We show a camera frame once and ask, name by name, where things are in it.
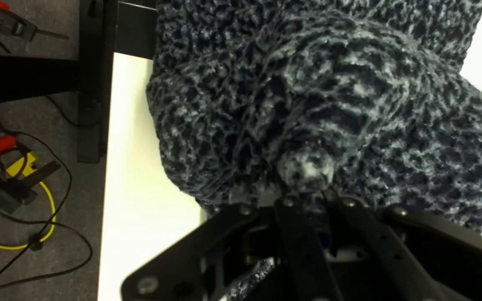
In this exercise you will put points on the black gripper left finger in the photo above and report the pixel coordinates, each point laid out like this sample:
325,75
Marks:
218,256

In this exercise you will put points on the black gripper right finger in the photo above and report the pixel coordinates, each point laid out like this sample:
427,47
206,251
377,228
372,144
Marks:
397,256

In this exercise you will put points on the dark blue knitted blanket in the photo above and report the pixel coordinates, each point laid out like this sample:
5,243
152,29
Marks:
308,101

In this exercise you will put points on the black stand foot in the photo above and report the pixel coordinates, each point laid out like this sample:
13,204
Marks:
0,194

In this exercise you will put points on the black metal frame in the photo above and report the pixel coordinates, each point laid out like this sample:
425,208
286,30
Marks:
92,84

